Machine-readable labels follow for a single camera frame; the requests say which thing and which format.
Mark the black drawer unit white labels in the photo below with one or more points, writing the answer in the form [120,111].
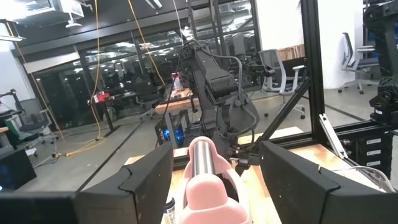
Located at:
[373,152]

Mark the wooden desk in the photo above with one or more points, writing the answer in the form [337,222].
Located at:
[174,105]

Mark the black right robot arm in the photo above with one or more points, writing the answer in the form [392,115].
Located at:
[217,81]

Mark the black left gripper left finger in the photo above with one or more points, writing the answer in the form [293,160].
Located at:
[140,186]

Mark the computer tower blue lights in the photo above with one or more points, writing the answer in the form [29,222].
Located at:
[174,133]

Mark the spare black robot arm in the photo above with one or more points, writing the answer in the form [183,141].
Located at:
[385,93]

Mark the white ceiling unit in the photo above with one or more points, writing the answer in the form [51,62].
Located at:
[70,9]

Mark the black upright frame post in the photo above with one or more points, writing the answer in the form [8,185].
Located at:
[312,62]

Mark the grey office chair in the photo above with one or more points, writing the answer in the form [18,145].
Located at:
[34,124]
[351,56]

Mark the white mesh office chair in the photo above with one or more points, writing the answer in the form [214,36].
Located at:
[273,71]

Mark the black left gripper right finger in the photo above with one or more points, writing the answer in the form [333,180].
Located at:
[298,193]

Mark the black monitor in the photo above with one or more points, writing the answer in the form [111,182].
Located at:
[15,169]

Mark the black diagonal frame brace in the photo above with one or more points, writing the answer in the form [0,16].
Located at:
[286,109]

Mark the red box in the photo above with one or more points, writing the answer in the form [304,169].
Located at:
[101,97]

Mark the silver aluminium bracket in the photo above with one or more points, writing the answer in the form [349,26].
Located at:
[332,137]

